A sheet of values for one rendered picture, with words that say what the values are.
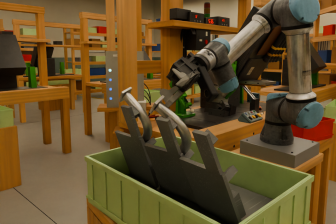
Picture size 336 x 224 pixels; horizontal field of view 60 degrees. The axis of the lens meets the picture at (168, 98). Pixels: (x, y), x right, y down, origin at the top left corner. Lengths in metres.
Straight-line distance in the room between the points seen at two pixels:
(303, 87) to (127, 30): 1.07
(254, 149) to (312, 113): 0.30
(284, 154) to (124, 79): 1.03
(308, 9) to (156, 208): 0.87
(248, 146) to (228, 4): 11.48
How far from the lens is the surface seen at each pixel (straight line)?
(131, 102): 0.96
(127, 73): 1.84
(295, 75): 1.26
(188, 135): 0.83
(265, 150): 1.37
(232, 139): 1.68
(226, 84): 1.07
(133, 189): 0.86
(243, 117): 1.86
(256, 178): 1.06
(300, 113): 1.27
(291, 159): 1.32
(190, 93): 7.99
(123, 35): 1.85
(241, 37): 1.25
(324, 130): 2.02
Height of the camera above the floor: 1.31
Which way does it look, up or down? 8 degrees down
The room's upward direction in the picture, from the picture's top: straight up
